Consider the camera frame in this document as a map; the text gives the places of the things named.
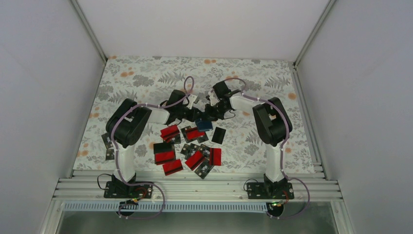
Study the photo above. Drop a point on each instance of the black card apart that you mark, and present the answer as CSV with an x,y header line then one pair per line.
x,y
218,135

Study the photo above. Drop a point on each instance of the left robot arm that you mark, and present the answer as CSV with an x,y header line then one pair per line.
x,y
127,124

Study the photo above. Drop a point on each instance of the red card top left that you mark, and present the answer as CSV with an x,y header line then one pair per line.
x,y
169,133

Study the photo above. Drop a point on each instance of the black vip card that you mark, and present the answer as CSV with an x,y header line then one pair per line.
x,y
110,154
107,140

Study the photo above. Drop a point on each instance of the black vip card far left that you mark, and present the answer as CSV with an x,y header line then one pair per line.
x,y
107,140

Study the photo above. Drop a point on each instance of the white slotted cable duct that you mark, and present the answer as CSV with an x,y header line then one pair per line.
x,y
148,206

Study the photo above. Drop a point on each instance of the black card left pile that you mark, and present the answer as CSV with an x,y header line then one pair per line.
x,y
163,147

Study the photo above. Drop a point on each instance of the floral table mat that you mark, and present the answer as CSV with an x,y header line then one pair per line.
x,y
152,80

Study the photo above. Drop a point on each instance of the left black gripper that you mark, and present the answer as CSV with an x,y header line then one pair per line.
x,y
193,117

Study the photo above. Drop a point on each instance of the black membership card 833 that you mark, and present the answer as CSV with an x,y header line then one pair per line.
x,y
203,169

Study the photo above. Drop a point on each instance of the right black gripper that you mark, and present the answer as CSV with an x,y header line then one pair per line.
x,y
209,116

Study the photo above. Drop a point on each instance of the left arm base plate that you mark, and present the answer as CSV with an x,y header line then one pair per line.
x,y
114,190

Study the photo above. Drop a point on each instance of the red card bottom edge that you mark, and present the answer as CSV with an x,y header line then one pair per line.
x,y
172,167

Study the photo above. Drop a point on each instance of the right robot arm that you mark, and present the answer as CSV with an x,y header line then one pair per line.
x,y
272,123

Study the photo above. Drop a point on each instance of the red card top centre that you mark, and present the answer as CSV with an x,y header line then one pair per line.
x,y
192,134

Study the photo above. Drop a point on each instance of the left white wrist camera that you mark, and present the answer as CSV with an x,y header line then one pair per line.
x,y
193,99

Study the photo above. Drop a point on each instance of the red card pile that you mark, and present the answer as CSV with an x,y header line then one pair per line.
x,y
195,160

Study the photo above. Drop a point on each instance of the red card bottom left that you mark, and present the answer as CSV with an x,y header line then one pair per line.
x,y
164,157

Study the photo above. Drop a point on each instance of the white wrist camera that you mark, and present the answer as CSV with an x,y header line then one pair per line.
x,y
212,99
193,99

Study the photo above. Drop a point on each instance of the aluminium frame rail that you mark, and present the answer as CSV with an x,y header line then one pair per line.
x,y
211,189

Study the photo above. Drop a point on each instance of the red card right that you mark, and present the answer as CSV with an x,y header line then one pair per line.
x,y
215,156

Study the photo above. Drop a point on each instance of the black logo chip card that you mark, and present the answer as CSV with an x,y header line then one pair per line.
x,y
189,150

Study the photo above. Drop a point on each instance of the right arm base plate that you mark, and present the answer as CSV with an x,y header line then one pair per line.
x,y
264,190

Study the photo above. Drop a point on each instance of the blue leather card holder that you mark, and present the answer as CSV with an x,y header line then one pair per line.
x,y
203,125

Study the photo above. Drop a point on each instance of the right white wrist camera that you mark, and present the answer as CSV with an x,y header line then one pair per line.
x,y
212,99

